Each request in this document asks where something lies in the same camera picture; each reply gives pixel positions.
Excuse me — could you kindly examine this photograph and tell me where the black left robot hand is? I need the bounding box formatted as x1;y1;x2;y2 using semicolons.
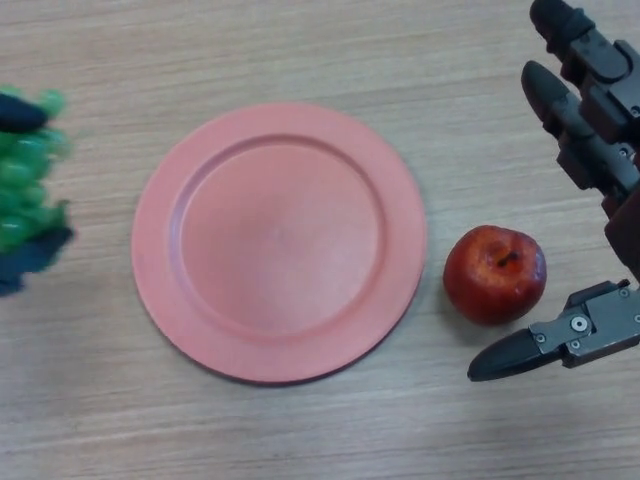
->
0;94;76;299

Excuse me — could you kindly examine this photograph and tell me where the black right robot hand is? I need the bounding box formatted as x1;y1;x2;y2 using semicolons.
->
467;0;640;384

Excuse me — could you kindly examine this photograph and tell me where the green grapes bunch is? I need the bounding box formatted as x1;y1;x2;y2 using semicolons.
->
0;85;71;255

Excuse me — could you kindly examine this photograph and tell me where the pink round plate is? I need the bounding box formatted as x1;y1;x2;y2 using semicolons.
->
130;102;428;385

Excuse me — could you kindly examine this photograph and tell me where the red apple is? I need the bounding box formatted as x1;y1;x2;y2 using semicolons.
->
442;224;548;327

